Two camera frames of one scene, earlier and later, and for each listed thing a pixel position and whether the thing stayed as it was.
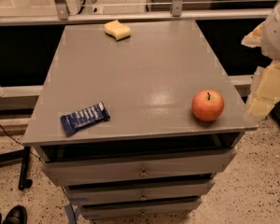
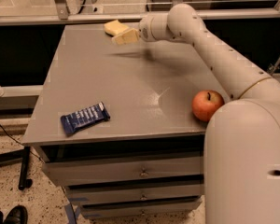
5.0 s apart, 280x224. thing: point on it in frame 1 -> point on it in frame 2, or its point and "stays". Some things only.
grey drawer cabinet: (152, 159) stays
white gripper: (276, 36) -> (145, 31)
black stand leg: (17, 157) stays
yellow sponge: (117, 30) stays
